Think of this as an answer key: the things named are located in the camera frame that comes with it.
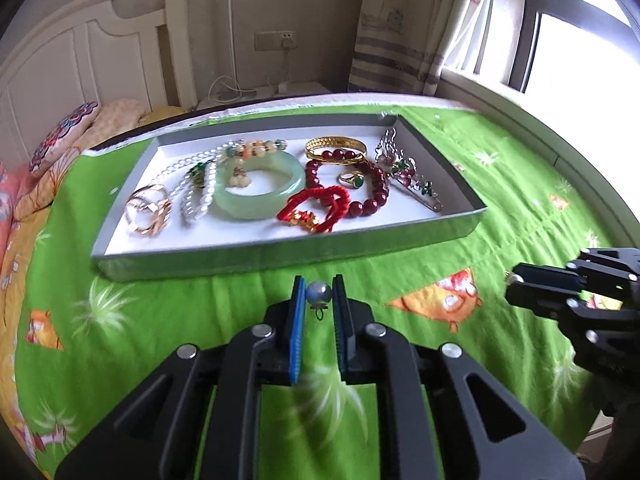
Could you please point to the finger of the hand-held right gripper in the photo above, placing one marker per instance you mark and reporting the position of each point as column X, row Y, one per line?
column 610, row 262
column 542, row 290

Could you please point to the grey cardboard tray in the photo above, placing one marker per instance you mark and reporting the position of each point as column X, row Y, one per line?
column 240, row 240

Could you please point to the silver pin brooch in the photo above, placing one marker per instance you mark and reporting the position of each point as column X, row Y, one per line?
column 415, row 185

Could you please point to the green jade bangle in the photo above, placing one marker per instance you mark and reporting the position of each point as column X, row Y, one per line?
column 260, row 207

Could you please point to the white nightstand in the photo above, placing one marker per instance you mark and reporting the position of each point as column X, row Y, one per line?
column 305, row 89

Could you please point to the beige shell-pattern pillow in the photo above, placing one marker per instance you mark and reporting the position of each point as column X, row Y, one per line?
column 120, row 112

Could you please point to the embroidered floral pillow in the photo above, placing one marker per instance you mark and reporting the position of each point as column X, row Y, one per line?
column 60, row 135

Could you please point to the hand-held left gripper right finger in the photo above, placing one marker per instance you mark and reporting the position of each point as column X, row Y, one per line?
column 341, row 332

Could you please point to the plain yellow pillow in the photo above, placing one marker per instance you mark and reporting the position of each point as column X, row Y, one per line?
column 162, row 114

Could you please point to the grey pearl earring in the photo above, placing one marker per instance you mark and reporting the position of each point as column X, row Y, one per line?
column 318, row 292

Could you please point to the printed striped curtain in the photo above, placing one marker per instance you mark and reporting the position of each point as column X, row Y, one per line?
column 400, row 25

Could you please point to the dark-framed window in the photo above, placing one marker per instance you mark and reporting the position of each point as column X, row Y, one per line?
column 575, row 45

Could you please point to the gold bangle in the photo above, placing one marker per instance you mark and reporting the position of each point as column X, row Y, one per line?
column 320, row 146

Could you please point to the wall socket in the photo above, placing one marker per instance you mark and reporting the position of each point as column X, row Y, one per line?
column 267, row 41

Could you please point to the green printed blanket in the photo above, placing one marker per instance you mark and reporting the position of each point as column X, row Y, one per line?
column 400, row 260

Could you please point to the white bed headboard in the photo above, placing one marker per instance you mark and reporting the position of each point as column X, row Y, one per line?
column 60, row 60

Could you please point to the pink floral quilt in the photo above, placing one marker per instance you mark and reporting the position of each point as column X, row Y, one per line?
column 6, row 200

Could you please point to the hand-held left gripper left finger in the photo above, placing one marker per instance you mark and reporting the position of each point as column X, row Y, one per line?
column 297, row 332

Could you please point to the white window sill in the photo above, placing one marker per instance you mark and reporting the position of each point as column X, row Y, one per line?
column 525, row 115

